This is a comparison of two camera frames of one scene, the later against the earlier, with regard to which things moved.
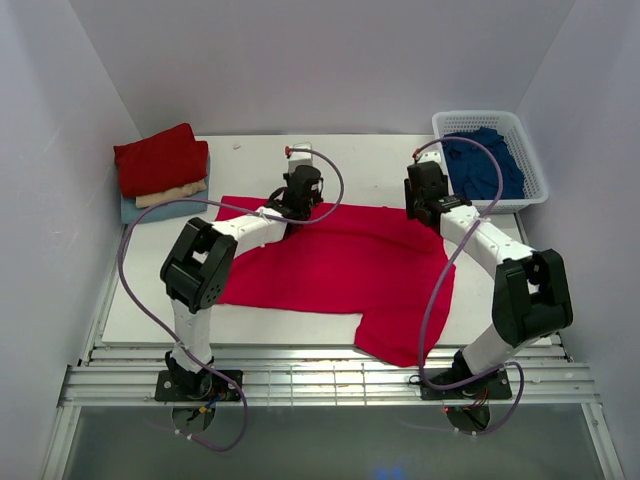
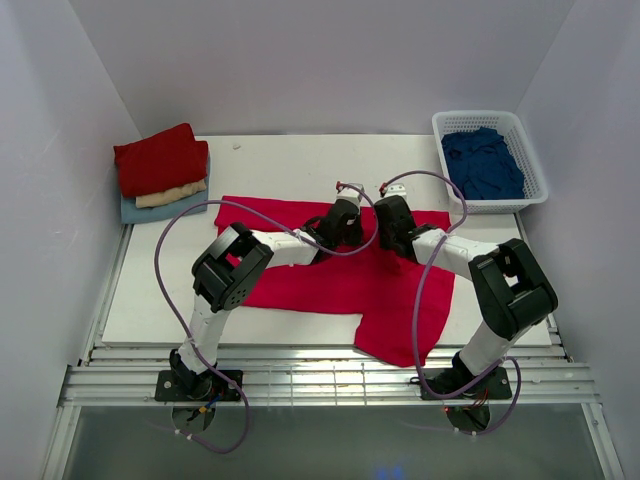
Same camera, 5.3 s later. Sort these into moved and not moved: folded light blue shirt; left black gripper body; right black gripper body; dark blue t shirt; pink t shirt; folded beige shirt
Moved: right black gripper body; left black gripper body
Not moved: folded light blue shirt; dark blue t shirt; pink t shirt; folded beige shirt
